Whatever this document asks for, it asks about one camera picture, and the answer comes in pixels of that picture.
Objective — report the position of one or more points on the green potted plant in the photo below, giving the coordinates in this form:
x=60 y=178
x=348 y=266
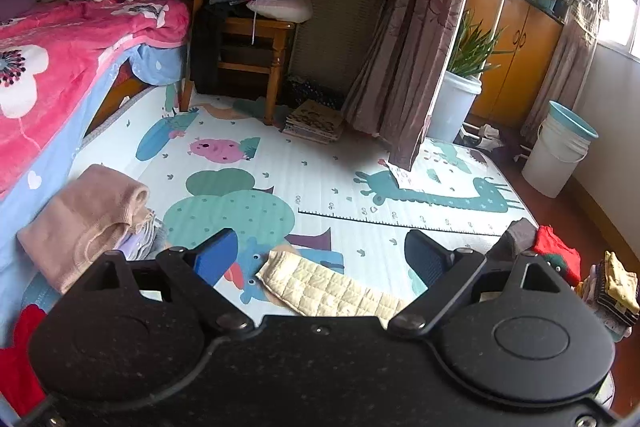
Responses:
x=472 y=52

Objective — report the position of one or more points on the mustard printed garment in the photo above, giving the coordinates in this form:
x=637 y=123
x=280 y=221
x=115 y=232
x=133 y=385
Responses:
x=620 y=279

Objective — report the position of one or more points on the pink white pillow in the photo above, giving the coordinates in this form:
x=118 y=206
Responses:
x=280 y=7

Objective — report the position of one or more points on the wooden bed frame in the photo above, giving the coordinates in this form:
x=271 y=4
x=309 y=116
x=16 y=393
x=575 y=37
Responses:
x=120 y=97

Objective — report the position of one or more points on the white crumpled cloth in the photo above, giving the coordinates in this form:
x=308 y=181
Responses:
x=485 y=134

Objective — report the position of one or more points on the cream quilted garment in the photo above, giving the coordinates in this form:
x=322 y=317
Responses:
x=320 y=282

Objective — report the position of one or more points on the white planter bucket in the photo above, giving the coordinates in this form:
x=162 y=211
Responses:
x=452 y=107

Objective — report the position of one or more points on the red green sweater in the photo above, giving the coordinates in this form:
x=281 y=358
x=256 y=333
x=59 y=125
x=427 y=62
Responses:
x=550 y=244

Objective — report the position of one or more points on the wooden chair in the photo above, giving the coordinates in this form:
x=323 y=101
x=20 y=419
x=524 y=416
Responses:
x=277 y=57

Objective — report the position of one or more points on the beige folded garment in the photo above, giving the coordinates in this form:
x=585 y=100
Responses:
x=80 y=217

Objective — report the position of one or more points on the white paper sheet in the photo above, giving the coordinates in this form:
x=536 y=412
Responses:
x=400 y=177

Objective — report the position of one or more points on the cartoon printed play mat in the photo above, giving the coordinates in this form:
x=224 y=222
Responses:
x=340 y=187

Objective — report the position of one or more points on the wooden cabinet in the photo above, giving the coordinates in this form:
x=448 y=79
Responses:
x=520 y=57

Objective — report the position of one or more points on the pink floral blanket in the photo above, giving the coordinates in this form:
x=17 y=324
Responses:
x=75 y=47

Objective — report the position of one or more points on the teal plastic basin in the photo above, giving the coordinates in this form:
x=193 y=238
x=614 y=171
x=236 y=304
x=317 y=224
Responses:
x=575 y=122

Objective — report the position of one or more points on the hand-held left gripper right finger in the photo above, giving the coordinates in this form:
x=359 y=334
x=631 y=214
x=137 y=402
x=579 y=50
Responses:
x=425 y=257

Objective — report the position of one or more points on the stack of books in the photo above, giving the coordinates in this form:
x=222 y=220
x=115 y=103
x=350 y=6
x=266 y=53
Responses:
x=315 y=122

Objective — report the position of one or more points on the lavender folded garment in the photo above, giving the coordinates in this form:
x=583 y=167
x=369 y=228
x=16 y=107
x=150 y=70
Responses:
x=132 y=248

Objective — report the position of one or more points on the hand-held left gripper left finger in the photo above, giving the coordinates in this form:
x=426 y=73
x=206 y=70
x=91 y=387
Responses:
x=215 y=257

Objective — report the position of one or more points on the pink floral curtain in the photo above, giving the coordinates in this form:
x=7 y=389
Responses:
x=565 y=72
x=410 y=32

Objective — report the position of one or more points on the white plastic bucket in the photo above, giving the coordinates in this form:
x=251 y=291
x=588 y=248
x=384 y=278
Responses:
x=552 y=162

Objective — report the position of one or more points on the stack of small folded clothes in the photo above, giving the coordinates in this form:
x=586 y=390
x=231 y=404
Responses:
x=600 y=302

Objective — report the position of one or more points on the red cloth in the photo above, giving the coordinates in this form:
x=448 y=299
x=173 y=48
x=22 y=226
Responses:
x=20 y=357

